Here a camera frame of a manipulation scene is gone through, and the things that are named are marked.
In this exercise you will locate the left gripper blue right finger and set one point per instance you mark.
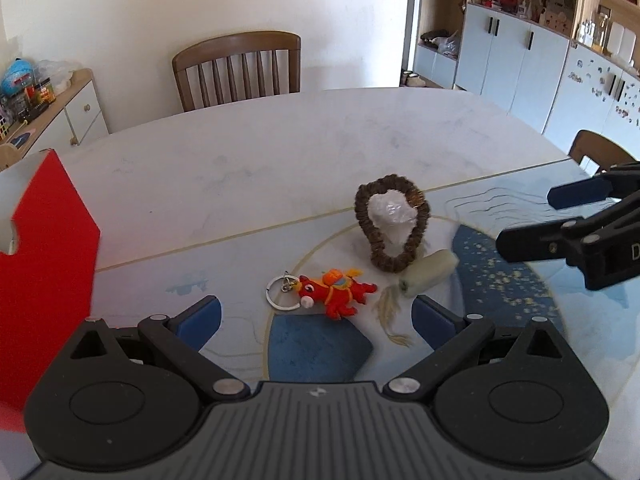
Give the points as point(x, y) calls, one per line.
point(456, 342)

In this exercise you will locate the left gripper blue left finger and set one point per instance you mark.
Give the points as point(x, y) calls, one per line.
point(178, 341)

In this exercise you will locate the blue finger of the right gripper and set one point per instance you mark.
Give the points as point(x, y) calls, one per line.
point(545, 241)
point(618, 182)

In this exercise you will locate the red plush horse keychain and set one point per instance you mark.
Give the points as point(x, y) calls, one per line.
point(337, 291)

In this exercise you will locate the clear plastic bag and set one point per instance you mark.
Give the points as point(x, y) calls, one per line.
point(394, 217)

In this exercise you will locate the red white cardboard box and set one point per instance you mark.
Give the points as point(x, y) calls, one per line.
point(49, 245)

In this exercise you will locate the white wooden sideboard cabinet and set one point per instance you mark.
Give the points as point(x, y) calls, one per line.
point(38, 117)

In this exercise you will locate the brown wooden chair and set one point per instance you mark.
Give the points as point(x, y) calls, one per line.
point(242, 66)

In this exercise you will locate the white wall cupboard unit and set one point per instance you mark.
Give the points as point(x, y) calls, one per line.
point(560, 66)

